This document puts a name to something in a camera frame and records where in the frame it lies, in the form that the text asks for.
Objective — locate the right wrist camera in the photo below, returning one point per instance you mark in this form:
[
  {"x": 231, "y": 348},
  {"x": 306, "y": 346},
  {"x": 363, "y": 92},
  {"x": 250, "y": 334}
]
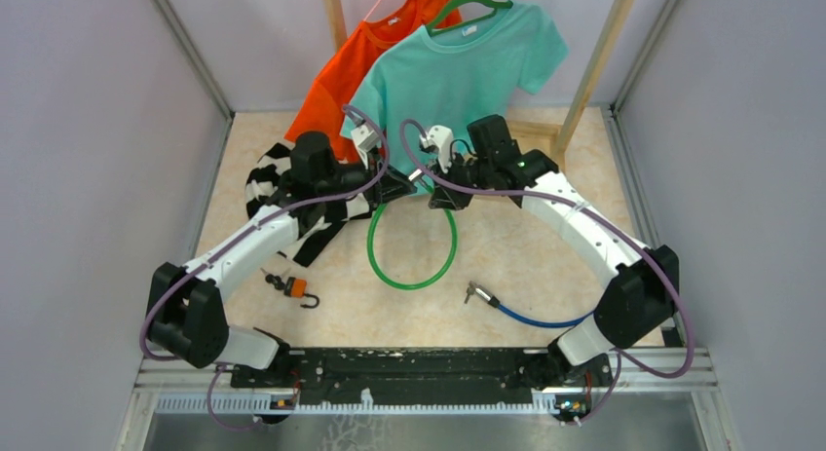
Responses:
[{"x": 438, "y": 140}]

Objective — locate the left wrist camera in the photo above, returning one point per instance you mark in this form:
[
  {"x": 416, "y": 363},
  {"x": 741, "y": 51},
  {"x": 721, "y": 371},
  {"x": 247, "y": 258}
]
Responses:
[{"x": 367, "y": 142}]

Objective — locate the green cable lock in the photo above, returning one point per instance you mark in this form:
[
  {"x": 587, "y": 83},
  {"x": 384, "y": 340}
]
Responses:
[{"x": 410, "y": 286}]

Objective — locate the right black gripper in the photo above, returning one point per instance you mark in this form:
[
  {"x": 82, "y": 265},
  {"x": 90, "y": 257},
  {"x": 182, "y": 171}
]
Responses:
[{"x": 448, "y": 198}]

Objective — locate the wooden clothes rack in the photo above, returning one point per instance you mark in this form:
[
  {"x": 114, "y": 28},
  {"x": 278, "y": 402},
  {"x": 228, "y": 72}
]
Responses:
[{"x": 559, "y": 136}]

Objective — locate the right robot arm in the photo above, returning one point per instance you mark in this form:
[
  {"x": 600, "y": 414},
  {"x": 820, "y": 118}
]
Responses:
[{"x": 639, "y": 283}]

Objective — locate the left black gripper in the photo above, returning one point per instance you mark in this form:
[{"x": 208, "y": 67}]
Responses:
[{"x": 390, "y": 187}]

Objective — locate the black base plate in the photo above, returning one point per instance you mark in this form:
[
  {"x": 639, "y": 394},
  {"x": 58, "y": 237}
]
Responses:
[{"x": 427, "y": 377}]

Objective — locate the black white striped garment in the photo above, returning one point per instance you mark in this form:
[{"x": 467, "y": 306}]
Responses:
[{"x": 262, "y": 183}]

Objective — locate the aluminium rail frame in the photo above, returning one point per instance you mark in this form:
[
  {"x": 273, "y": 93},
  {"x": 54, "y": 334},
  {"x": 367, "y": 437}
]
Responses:
[{"x": 181, "y": 388}]

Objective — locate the teal t-shirt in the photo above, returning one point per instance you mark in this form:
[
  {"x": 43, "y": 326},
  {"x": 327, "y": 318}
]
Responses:
[{"x": 458, "y": 76}]

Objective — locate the orange padlock with keys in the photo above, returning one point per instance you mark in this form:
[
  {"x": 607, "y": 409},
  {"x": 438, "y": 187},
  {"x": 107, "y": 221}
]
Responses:
[{"x": 292, "y": 287}]

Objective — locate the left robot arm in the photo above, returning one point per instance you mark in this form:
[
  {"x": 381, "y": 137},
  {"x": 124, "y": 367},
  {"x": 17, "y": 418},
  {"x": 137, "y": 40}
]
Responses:
[{"x": 185, "y": 311}]

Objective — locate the orange t-shirt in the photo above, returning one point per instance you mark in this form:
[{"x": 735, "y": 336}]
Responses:
[{"x": 339, "y": 79}]

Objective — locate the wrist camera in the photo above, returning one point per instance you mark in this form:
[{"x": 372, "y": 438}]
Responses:
[
  {"x": 438, "y": 140},
  {"x": 367, "y": 142}
]

